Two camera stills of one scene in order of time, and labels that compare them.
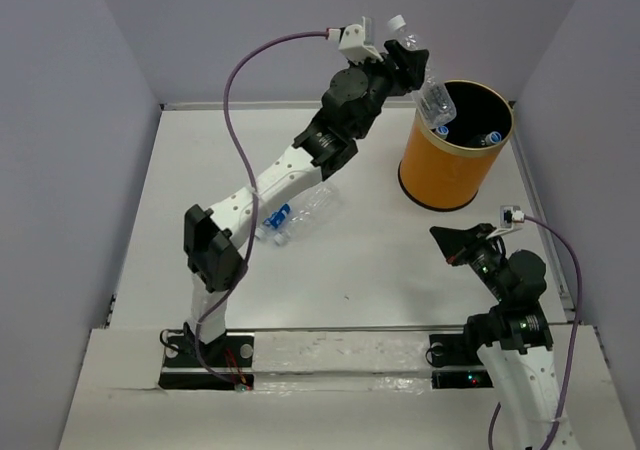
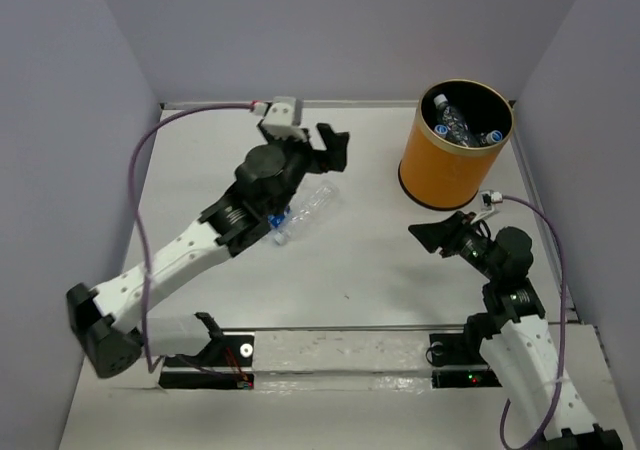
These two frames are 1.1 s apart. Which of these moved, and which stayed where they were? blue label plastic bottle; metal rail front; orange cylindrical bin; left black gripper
Moved: left black gripper
Stayed: metal rail front; blue label plastic bottle; orange cylindrical bin
